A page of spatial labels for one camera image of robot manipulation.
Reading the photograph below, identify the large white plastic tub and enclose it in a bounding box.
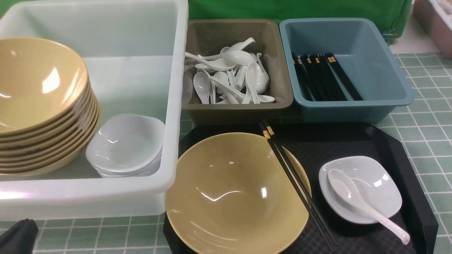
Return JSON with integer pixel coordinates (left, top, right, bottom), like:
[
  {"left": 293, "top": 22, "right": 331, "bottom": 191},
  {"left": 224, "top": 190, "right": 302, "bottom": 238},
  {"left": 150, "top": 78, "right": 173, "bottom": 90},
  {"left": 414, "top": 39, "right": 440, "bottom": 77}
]
[{"left": 1, "top": 0, "right": 188, "bottom": 222}]

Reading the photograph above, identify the white ceramic soup spoon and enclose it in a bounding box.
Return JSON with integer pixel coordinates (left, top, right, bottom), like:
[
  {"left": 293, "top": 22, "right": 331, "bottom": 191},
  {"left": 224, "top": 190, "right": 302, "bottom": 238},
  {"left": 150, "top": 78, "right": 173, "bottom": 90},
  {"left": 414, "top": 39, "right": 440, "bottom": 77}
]
[{"left": 328, "top": 169, "right": 410, "bottom": 245}]

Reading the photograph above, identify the bundle of black chopsticks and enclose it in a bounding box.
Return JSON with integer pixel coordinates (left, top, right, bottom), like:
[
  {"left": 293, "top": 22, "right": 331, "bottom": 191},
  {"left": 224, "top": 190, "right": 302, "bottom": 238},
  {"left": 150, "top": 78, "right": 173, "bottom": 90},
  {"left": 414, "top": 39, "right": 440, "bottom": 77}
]
[{"left": 292, "top": 53, "right": 363, "bottom": 102}]

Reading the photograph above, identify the pile of white spoons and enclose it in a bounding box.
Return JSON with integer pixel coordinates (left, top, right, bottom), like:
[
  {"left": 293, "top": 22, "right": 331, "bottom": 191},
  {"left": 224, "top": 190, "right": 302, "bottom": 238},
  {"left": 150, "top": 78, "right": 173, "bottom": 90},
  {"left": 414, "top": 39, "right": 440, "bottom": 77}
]
[{"left": 185, "top": 37, "right": 276, "bottom": 104}]

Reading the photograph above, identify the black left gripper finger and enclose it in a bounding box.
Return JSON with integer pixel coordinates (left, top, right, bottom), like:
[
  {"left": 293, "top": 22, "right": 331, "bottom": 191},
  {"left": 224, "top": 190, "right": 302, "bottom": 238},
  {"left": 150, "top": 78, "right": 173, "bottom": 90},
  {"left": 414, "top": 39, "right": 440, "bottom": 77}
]
[{"left": 0, "top": 218, "right": 39, "bottom": 254}]

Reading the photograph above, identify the pink plastic bin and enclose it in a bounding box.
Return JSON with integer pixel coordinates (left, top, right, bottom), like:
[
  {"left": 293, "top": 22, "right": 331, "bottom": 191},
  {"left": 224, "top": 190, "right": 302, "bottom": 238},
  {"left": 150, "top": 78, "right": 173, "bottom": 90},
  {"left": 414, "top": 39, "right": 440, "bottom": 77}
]
[{"left": 413, "top": 0, "right": 452, "bottom": 59}]

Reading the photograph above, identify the brown plastic spoon bin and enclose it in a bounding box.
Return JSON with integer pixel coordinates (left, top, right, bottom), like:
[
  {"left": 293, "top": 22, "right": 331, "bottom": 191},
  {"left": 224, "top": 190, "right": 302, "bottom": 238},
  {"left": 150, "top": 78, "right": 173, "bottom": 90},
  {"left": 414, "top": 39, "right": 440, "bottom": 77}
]
[{"left": 182, "top": 19, "right": 294, "bottom": 126}]

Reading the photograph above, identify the black chopstick gold band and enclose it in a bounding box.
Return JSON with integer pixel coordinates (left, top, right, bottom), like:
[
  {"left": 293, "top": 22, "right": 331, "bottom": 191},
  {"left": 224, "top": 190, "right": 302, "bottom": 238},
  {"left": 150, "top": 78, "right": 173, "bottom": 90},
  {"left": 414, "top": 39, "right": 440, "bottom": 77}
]
[
  {"left": 259, "top": 122, "right": 334, "bottom": 252},
  {"left": 263, "top": 119, "right": 338, "bottom": 246}
]

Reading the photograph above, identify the blue plastic chopstick bin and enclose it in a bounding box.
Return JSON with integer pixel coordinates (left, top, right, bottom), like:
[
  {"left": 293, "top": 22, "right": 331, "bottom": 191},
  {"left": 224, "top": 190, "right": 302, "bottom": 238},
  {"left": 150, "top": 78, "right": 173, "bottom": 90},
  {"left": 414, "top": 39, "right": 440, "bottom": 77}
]
[{"left": 279, "top": 18, "right": 414, "bottom": 124}]

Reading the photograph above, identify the white square side dish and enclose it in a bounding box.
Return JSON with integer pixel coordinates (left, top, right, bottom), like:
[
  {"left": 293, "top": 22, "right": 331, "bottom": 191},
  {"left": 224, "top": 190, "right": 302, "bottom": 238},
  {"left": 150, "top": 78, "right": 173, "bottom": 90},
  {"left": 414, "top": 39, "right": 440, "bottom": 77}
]
[{"left": 318, "top": 156, "right": 402, "bottom": 225}]

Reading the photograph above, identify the top white stacked dish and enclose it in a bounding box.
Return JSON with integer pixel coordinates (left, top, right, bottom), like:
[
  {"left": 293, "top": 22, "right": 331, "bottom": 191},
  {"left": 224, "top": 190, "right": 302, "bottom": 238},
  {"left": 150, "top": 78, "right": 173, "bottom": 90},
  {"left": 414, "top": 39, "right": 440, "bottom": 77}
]
[{"left": 85, "top": 114, "right": 165, "bottom": 177}]

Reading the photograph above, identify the black plastic serving tray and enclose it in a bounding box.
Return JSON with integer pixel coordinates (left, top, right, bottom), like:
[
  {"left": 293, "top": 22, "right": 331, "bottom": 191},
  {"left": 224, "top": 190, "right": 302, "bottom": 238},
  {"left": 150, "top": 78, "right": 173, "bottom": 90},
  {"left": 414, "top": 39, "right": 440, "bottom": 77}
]
[{"left": 163, "top": 122, "right": 439, "bottom": 254}]

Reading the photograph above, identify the tan noodle bowl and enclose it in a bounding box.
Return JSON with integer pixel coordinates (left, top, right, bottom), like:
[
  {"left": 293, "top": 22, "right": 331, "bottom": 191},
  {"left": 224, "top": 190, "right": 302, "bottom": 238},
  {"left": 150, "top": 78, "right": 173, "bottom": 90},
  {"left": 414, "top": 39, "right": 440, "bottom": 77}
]
[{"left": 163, "top": 132, "right": 310, "bottom": 254}]

